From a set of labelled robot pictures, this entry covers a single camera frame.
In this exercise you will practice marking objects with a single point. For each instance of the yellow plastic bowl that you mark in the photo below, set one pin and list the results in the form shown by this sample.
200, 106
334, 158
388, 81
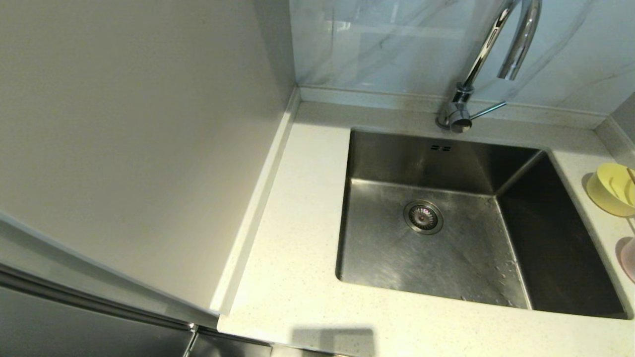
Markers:
607, 191

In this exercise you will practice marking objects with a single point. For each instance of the pink plastic bowl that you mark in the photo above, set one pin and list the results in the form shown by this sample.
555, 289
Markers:
630, 260

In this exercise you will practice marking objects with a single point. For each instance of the stainless steel sink basin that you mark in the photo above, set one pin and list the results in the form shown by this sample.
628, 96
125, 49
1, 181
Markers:
397, 258

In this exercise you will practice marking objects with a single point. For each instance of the round metal drain strainer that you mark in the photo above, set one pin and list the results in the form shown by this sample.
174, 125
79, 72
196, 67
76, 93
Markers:
423, 217

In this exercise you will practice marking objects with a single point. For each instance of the thin chrome faucet lever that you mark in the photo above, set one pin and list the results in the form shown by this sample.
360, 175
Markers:
488, 110

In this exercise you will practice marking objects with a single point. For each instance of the chrome gooseneck faucet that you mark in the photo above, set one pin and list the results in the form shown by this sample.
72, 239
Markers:
478, 59

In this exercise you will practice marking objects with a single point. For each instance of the beige tall cabinet side panel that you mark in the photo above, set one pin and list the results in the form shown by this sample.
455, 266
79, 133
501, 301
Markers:
124, 124

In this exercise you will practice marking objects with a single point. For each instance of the grey cabinet door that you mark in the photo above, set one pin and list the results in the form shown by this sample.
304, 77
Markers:
74, 332

